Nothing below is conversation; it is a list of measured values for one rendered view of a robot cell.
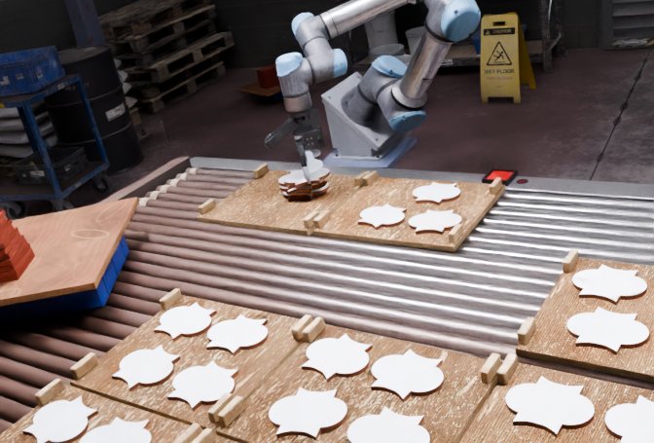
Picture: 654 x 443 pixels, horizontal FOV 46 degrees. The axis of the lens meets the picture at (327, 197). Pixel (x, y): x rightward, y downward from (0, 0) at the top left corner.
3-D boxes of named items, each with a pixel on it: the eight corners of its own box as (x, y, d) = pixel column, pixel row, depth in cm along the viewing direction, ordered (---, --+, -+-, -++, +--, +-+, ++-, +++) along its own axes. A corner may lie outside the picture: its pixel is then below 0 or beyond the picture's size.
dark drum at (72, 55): (105, 151, 635) (71, 46, 600) (160, 151, 605) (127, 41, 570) (53, 181, 589) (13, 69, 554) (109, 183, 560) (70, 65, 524)
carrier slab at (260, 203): (268, 173, 255) (267, 168, 254) (373, 181, 231) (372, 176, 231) (198, 221, 229) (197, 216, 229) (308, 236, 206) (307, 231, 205)
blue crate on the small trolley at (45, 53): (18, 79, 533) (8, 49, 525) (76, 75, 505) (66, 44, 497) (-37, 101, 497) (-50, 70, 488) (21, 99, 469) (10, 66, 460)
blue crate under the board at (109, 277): (27, 270, 221) (16, 239, 217) (132, 250, 219) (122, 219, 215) (-14, 329, 192) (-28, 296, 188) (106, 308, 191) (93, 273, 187)
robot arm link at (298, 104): (282, 100, 211) (282, 92, 218) (286, 116, 212) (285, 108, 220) (309, 94, 210) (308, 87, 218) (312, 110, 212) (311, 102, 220)
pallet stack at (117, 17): (170, 75, 851) (148, -4, 816) (244, 70, 801) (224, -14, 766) (88, 117, 749) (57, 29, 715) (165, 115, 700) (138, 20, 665)
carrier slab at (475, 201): (375, 181, 231) (374, 176, 231) (505, 189, 209) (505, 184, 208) (312, 236, 206) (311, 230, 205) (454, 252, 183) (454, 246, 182)
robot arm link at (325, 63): (335, 32, 216) (298, 42, 213) (350, 61, 210) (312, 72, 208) (333, 52, 222) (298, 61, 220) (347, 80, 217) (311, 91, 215)
